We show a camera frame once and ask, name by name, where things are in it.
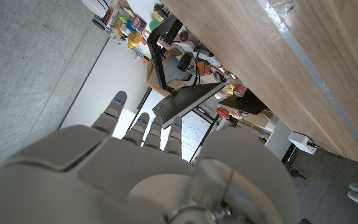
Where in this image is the brown jacket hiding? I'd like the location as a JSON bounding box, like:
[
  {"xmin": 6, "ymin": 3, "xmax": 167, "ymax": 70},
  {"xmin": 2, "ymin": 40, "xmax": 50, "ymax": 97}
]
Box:
[{"xmin": 146, "ymin": 51, "xmax": 196, "ymax": 98}]

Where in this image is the white handheld device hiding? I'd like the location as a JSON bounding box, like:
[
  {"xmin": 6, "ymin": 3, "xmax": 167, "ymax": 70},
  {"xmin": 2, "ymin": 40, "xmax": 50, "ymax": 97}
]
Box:
[{"xmin": 193, "ymin": 45, "xmax": 224, "ymax": 68}]

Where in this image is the open cardboard box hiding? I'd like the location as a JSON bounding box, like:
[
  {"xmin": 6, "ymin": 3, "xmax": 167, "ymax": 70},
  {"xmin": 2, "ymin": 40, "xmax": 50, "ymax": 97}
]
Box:
[{"xmin": 244, "ymin": 111, "xmax": 280, "ymax": 132}]

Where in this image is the black power cord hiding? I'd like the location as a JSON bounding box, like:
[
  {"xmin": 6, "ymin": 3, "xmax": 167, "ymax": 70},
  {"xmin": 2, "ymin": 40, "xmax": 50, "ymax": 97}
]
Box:
[{"xmin": 308, "ymin": 141, "xmax": 345, "ymax": 160}]

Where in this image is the yellow mustard bottle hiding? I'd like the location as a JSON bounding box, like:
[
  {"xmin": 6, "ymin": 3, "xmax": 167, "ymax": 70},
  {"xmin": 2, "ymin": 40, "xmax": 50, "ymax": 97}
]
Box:
[{"xmin": 127, "ymin": 29, "xmax": 144, "ymax": 50}]

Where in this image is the orange basketball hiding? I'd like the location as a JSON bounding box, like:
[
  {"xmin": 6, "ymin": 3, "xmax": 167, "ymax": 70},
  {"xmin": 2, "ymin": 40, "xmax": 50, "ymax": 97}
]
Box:
[{"xmin": 193, "ymin": 58, "xmax": 213, "ymax": 75}]

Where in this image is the black mug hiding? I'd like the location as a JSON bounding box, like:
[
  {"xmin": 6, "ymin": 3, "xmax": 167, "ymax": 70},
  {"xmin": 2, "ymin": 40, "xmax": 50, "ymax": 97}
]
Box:
[{"xmin": 177, "ymin": 54, "xmax": 193, "ymax": 73}]

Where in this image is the white shelf unit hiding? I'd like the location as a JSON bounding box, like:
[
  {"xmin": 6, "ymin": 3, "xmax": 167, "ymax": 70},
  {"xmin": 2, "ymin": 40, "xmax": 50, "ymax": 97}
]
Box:
[{"xmin": 264, "ymin": 119, "xmax": 293, "ymax": 163}]

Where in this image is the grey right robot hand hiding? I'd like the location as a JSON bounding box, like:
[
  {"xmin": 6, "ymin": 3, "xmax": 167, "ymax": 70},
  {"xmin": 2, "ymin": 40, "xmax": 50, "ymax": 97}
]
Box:
[{"xmin": 0, "ymin": 90, "xmax": 301, "ymax": 224}]

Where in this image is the soda can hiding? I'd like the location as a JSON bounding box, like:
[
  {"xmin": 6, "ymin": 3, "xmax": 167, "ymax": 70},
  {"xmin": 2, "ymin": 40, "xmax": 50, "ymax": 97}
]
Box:
[{"xmin": 233, "ymin": 84, "xmax": 248, "ymax": 98}]

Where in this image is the glass jar black lid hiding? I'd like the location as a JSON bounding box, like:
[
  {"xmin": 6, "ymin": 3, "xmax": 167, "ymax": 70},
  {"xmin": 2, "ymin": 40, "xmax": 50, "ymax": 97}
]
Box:
[{"xmin": 91, "ymin": 7, "xmax": 119, "ymax": 31}]

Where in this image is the black computer monitor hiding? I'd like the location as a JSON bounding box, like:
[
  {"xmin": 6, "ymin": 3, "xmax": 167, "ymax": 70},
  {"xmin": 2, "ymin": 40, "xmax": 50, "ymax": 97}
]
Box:
[{"xmin": 152, "ymin": 82, "xmax": 226, "ymax": 129}]

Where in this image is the white power box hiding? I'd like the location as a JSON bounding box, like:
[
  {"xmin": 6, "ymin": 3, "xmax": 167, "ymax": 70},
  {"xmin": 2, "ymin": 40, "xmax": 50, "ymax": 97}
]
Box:
[{"xmin": 287, "ymin": 131, "xmax": 318, "ymax": 156}]

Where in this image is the red bowl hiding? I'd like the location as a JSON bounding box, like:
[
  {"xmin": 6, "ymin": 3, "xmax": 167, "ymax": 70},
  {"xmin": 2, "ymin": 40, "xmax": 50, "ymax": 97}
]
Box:
[{"xmin": 215, "ymin": 106, "xmax": 231, "ymax": 120}]

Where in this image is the whiteboard with black frame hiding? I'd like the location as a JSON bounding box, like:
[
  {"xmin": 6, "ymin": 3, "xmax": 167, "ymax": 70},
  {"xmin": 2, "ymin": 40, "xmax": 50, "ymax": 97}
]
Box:
[{"xmin": 163, "ymin": 107, "xmax": 221, "ymax": 164}]

